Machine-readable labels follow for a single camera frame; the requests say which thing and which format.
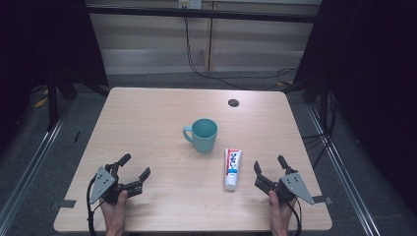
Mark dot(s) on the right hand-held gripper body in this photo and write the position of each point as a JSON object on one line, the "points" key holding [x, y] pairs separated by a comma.
{"points": [[290, 187]]}

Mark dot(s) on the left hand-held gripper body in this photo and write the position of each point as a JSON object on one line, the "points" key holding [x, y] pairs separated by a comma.
{"points": [[109, 188]]}

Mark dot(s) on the person's left hand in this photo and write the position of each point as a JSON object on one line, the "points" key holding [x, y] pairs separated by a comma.
{"points": [[115, 213]]}

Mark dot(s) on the person's right hand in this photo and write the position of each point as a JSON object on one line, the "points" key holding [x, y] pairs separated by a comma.
{"points": [[281, 213]]}

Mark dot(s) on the white toothpaste tube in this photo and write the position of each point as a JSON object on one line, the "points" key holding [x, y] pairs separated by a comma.
{"points": [[232, 167]]}

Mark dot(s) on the grey tape strip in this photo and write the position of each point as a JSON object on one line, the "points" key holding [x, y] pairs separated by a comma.
{"points": [[323, 199], [67, 203]]}

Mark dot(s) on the teal cup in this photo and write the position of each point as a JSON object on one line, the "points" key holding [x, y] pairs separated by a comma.
{"points": [[203, 137]]}

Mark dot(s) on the dark round table grommet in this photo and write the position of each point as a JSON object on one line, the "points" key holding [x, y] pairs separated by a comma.
{"points": [[233, 103]]}

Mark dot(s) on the black metal stand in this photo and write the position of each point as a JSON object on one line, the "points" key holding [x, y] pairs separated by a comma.
{"points": [[52, 98], [316, 88]]}

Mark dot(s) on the yellow floor tape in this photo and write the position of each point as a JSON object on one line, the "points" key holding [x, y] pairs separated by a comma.
{"points": [[41, 102]]}

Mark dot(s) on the dark curtain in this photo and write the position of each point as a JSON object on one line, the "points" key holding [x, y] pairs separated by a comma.
{"points": [[370, 82], [39, 42]]}

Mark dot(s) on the black horizontal bar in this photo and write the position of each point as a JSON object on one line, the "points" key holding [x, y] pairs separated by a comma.
{"points": [[196, 13]]}

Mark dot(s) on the metal floor rail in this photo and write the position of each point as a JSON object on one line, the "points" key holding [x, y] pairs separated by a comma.
{"points": [[29, 164], [344, 170]]}

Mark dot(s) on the white wall socket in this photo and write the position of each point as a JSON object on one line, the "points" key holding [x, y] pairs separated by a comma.
{"points": [[189, 3]]}

